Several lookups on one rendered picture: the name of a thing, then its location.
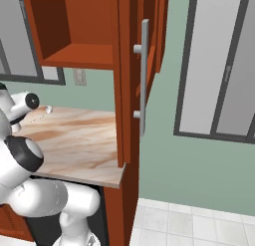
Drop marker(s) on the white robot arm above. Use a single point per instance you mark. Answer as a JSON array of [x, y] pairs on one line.
[[40, 196]]

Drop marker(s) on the red-brown tall cabinet panel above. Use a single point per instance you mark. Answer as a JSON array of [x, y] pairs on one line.
[[127, 90]]

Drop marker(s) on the red-brown base cabinet door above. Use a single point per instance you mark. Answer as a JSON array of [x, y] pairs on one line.
[[11, 223]]

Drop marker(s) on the small silver round fixture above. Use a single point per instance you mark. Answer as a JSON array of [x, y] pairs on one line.
[[49, 109]]

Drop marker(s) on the dark-framed window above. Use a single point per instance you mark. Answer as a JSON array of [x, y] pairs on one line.
[[212, 57], [16, 34]]

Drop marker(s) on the grey wall outlet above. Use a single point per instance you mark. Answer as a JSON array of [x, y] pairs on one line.
[[79, 77]]

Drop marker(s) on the red-brown open wall cabinet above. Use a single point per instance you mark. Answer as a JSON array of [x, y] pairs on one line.
[[83, 54]]

